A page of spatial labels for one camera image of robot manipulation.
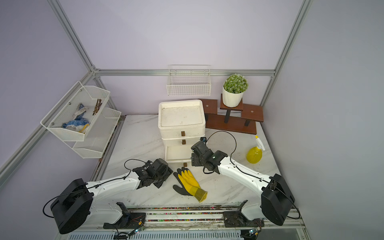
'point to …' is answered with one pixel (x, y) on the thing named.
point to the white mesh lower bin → (96, 137)
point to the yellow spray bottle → (254, 154)
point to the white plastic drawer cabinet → (181, 124)
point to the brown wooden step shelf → (242, 119)
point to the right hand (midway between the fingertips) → (200, 159)
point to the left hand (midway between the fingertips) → (169, 175)
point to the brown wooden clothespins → (97, 105)
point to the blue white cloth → (79, 123)
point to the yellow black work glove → (190, 185)
